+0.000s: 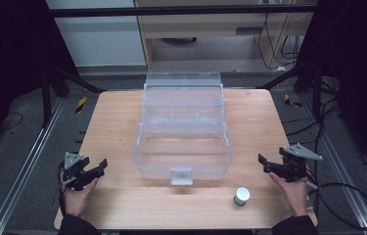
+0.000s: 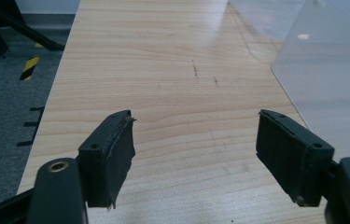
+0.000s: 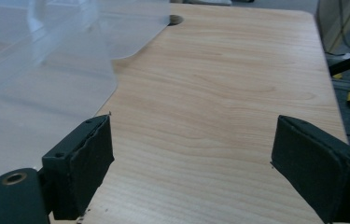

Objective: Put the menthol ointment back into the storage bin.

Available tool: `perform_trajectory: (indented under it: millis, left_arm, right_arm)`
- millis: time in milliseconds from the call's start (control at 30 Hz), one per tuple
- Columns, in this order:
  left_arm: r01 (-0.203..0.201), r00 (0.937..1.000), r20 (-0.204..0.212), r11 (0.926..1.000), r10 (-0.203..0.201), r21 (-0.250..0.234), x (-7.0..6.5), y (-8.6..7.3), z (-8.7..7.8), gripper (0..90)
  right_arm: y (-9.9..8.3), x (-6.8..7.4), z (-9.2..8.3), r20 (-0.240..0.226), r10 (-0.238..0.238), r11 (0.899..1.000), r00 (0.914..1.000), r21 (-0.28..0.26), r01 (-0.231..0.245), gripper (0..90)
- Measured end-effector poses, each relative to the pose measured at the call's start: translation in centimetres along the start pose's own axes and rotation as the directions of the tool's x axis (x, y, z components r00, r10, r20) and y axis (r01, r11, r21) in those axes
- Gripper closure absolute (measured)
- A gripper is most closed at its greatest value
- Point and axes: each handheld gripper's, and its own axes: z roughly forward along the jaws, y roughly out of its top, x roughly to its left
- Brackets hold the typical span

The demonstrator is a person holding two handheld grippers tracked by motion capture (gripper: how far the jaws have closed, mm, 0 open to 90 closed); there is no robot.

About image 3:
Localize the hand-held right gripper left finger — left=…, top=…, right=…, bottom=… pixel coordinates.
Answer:
left=41, top=114, right=116, bottom=221

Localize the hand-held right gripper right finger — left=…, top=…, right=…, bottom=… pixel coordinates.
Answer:
left=270, top=114, right=350, bottom=224

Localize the translucent plastic sheet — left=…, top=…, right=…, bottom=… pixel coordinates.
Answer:
left=0, top=0, right=119, bottom=195
left=96, top=0, right=172, bottom=61

